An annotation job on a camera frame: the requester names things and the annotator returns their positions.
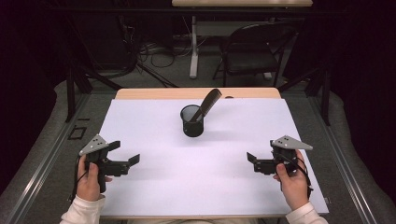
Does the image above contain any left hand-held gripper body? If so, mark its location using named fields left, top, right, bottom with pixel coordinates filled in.
left=78, top=133, right=131, bottom=194

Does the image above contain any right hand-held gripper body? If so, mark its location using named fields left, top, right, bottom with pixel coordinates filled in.
left=253, top=134, right=314, bottom=175

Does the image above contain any black mesh pen holder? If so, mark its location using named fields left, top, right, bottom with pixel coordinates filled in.
left=179, top=104, right=206, bottom=138

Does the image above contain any black spatula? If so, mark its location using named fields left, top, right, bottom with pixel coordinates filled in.
left=190, top=88, right=223, bottom=123

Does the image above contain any person's left hand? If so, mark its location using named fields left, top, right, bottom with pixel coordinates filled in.
left=76, top=154, right=106, bottom=203

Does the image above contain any person's right hand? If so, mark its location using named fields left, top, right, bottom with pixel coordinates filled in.
left=273, top=150, right=310, bottom=211

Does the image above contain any white table cover sheet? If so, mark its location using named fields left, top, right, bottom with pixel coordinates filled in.
left=98, top=98, right=330, bottom=217

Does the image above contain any black metal stand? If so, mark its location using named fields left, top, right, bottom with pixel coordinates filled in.
left=64, top=64, right=123, bottom=123
left=277, top=63, right=332, bottom=127

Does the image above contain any black folding chair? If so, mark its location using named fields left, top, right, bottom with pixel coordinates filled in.
left=212, top=22, right=299, bottom=89

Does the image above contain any white desk with wooden top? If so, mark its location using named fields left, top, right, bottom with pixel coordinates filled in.
left=171, top=0, right=314, bottom=80

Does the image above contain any right hand-held gripper cable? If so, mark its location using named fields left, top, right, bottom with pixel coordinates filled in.
left=288, top=153, right=314, bottom=201

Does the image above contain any hand-held gripper cable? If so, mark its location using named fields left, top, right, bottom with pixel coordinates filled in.
left=70, top=154, right=89, bottom=202
left=288, top=153, right=314, bottom=201

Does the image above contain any left hand-held gripper cable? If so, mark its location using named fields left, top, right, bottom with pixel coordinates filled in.
left=70, top=154, right=89, bottom=202

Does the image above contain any metal floor rail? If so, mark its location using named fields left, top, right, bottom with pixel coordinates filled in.
left=7, top=92, right=92, bottom=224
left=306, top=96, right=377, bottom=224

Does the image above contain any bundle of floor cables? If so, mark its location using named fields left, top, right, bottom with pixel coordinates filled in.
left=122, top=15, right=195, bottom=71

